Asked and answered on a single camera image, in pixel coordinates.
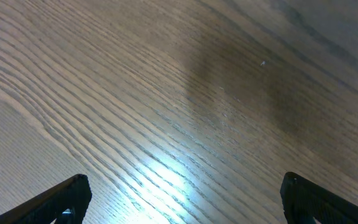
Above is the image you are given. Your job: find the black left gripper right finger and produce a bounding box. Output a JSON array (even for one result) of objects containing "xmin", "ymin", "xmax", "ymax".
[{"xmin": 280, "ymin": 172, "xmax": 358, "ymax": 224}]

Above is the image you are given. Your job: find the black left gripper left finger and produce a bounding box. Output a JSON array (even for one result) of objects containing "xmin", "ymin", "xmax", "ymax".
[{"xmin": 0, "ymin": 174, "xmax": 92, "ymax": 224}]

